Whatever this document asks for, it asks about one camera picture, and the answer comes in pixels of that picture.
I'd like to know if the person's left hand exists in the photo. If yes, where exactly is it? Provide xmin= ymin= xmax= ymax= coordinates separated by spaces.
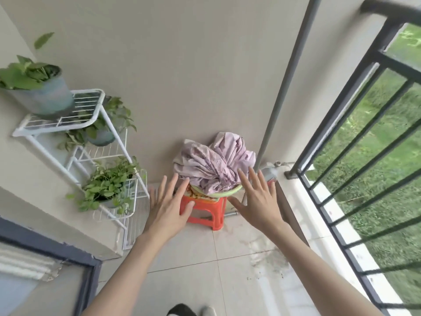
xmin=143 ymin=173 xmax=195 ymax=239

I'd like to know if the person's right hand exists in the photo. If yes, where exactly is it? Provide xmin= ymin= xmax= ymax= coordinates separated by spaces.
xmin=228 ymin=166 xmax=285 ymax=233

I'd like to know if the person's left forearm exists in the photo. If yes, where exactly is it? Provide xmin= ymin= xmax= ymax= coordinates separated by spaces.
xmin=80 ymin=231 xmax=176 ymax=316

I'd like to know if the person's right forearm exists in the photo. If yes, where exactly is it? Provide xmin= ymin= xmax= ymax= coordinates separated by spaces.
xmin=264 ymin=221 xmax=385 ymax=316

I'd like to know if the grey floor drain fitting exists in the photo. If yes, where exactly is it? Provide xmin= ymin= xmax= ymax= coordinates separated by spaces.
xmin=259 ymin=161 xmax=296 ymax=182

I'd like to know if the green plastic basin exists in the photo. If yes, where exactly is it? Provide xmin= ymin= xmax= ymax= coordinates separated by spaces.
xmin=189 ymin=183 xmax=243 ymax=199

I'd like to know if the orange plastic stool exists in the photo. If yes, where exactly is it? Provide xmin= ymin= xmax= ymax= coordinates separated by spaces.
xmin=179 ymin=193 xmax=228 ymax=232

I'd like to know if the small-leaved bushy potted plant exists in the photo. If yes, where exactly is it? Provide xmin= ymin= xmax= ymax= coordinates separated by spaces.
xmin=65 ymin=156 xmax=143 ymax=215

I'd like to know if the crumpled purple cloth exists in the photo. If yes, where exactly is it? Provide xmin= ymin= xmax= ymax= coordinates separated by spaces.
xmin=173 ymin=131 xmax=256 ymax=195

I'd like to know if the trailing plant in teal pot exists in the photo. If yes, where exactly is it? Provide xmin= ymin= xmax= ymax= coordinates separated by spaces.
xmin=57 ymin=95 xmax=137 ymax=152

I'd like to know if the black shoe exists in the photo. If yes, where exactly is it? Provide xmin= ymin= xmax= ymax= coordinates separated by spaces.
xmin=166 ymin=303 xmax=198 ymax=316

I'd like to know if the grey drainpipe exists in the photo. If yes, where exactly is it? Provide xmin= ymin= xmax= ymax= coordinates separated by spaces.
xmin=255 ymin=0 xmax=325 ymax=170

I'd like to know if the white ribbed curtain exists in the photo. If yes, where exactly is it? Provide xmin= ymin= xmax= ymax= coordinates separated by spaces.
xmin=0 ymin=241 xmax=64 ymax=282

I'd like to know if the dark metal balcony railing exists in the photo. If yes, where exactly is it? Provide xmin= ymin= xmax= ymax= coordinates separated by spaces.
xmin=284 ymin=0 xmax=421 ymax=316

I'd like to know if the large plant in grey pot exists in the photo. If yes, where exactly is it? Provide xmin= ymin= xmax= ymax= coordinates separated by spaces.
xmin=0 ymin=32 xmax=75 ymax=116

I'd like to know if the dark grey door frame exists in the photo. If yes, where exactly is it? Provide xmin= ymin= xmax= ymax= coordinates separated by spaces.
xmin=0 ymin=216 xmax=103 ymax=316

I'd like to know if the white wire plant rack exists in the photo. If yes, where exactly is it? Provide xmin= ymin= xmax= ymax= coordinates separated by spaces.
xmin=12 ymin=89 xmax=150 ymax=251

